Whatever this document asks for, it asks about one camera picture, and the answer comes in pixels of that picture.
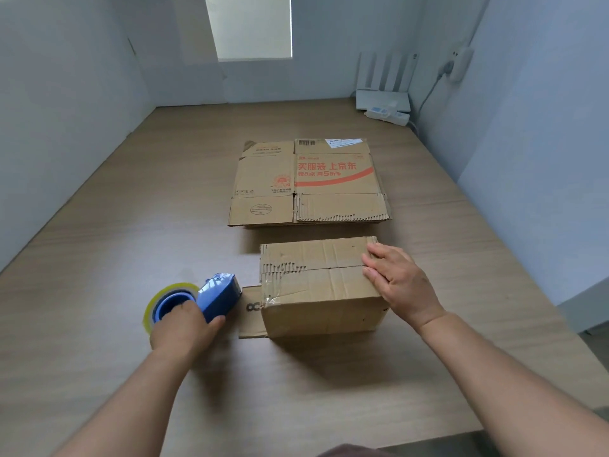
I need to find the person's right hand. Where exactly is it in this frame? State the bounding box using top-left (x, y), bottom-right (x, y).
top-left (361, 241), bottom-right (448, 333)

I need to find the person's left hand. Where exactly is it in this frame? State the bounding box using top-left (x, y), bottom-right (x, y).
top-left (150, 299), bottom-right (227, 369)

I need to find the clear yellowish tape roll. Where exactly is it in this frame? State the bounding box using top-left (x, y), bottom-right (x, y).
top-left (142, 282), bottom-right (200, 336)

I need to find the blue tape dispenser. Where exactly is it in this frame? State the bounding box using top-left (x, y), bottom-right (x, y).
top-left (153, 272), bottom-right (244, 325)

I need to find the small brown cardboard box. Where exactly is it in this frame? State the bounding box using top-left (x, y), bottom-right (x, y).
top-left (237, 236), bottom-right (389, 340)

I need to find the stack of cardboard boxes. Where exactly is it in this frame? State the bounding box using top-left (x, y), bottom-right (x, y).
top-left (243, 217), bottom-right (393, 229)

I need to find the red-printed cardboard box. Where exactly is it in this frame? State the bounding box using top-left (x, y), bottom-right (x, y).
top-left (228, 138), bottom-right (392, 228)

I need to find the person's left forearm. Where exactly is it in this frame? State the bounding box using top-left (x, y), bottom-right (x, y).
top-left (52, 349), bottom-right (192, 457)

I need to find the person's right forearm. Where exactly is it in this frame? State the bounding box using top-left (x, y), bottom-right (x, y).
top-left (417, 311), bottom-right (609, 457)

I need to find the white power strip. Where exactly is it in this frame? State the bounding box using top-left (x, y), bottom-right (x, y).
top-left (363, 105), bottom-right (411, 128)

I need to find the white router with antennas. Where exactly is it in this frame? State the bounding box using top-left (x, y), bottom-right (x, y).
top-left (354, 51), bottom-right (419, 112)

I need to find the bright window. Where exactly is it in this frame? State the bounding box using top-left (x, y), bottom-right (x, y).
top-left (204, 0), bottom-right (294, 62)

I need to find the grey power cable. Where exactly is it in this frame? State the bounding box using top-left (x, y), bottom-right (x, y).
top-left (412, 61), bottom-right (455, 134)

